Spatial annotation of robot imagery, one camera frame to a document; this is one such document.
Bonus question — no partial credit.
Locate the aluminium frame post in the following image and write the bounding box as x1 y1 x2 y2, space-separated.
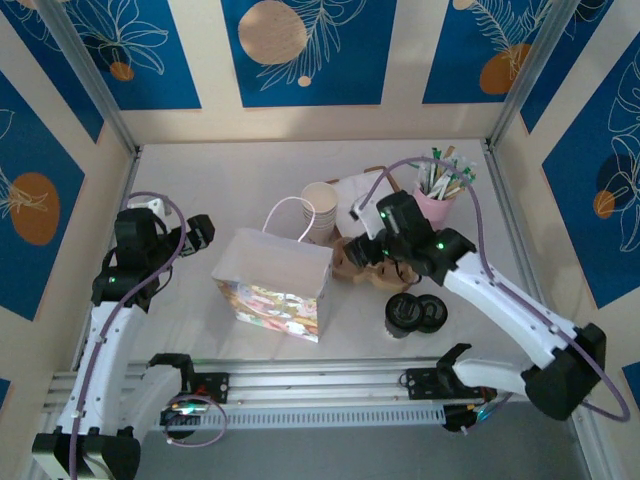
37 0 141 157
487 0 616 149

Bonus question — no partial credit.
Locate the small circuit board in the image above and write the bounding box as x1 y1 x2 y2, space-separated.
442 402 496 435
159 399 209 427

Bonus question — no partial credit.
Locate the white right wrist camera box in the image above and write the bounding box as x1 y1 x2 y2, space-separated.
348 197 387 242

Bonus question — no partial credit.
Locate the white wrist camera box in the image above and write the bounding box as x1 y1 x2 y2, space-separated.
348 197 387 242
127 196 167 217

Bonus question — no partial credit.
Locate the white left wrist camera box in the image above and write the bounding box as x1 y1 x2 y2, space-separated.
127 196 167 217

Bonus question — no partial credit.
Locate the grey slotted cable duct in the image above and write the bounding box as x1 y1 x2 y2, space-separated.
149 403 447 432

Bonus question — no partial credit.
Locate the pink holder cup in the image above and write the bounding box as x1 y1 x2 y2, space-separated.
412 183 457 229

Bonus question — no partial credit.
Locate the thin black gripper wire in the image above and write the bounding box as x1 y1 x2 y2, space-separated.
392 257 419 284

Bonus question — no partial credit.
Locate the wooden stir stick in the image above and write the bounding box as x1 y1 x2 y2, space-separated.
437 145 457 190

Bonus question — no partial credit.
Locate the brown cardboard cup carrier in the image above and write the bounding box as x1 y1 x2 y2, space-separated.
329 237 421 292

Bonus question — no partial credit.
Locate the black plastic cup lid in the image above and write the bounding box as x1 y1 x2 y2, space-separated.
418 294 449 334
384 293 426 340

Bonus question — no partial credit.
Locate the stack of paper cups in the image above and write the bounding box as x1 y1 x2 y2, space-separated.
300 182 340 246

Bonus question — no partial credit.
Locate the wooden napkin tray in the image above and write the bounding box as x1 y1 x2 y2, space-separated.
327 165 401 241

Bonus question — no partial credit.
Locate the white napkin stack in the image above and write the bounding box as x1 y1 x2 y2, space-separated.
333 172 399 234

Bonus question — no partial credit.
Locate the white printed paper bag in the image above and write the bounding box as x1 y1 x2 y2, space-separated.
210 196 335 345

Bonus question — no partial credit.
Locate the aluminium front frame beam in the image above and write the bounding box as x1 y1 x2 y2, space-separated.
43 355 586 412

